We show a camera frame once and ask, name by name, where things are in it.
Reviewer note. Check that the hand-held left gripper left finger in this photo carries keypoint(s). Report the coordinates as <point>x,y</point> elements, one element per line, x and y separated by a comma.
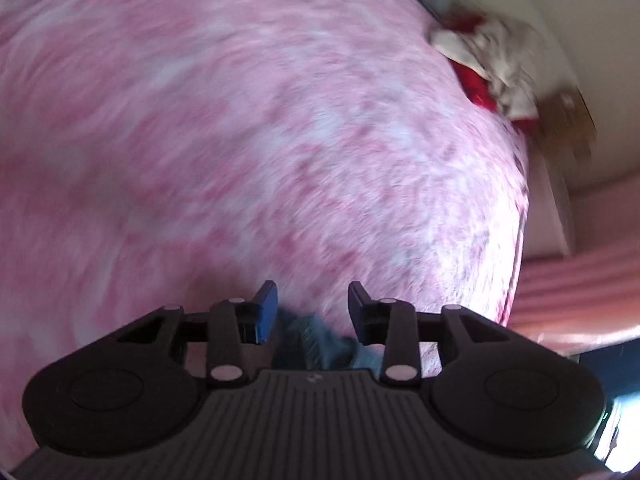
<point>268,310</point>

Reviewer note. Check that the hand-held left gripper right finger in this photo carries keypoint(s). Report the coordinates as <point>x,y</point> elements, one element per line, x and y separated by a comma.
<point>356,312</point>

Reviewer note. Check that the blue denim jeans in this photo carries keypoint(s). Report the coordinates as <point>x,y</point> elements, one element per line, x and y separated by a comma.
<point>325,342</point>

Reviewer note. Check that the pink striped bed sheet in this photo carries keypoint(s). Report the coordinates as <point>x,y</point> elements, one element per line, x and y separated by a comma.
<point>575,295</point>

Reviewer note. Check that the pink fluffy blanket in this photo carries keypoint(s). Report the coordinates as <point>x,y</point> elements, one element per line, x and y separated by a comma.
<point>225,135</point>

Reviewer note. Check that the red and white cloth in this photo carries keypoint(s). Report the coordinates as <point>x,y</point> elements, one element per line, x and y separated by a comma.
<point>492,67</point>

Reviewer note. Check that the cardboard box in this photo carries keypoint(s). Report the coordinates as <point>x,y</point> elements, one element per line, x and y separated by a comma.
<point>565,125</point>

